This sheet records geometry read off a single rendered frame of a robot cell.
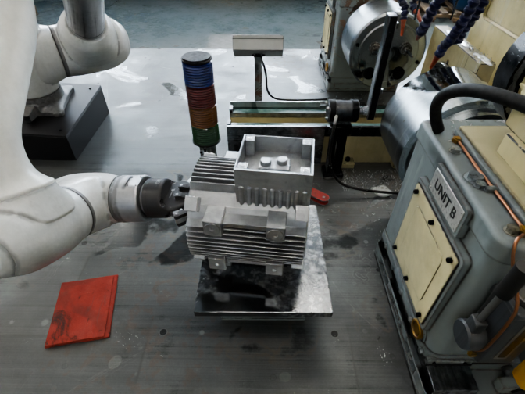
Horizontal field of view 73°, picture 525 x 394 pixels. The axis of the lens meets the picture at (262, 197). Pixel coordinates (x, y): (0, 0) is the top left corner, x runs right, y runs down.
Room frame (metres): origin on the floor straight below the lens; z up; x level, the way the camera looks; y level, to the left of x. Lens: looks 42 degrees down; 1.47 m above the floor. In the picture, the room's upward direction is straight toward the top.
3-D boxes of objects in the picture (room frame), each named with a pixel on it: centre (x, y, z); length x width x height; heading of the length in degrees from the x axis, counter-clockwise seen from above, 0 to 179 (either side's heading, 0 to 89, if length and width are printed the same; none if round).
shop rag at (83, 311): (0.39, 0.37, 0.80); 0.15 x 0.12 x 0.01; 11
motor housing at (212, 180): (0.47, 0.02, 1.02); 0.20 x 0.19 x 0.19; 83
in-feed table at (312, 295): (0.45, 0.00, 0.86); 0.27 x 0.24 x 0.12; 0
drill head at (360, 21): (1.34, -0.42, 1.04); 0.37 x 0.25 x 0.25; 0
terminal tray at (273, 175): (0.47, -0.02, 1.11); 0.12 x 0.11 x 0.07; 83
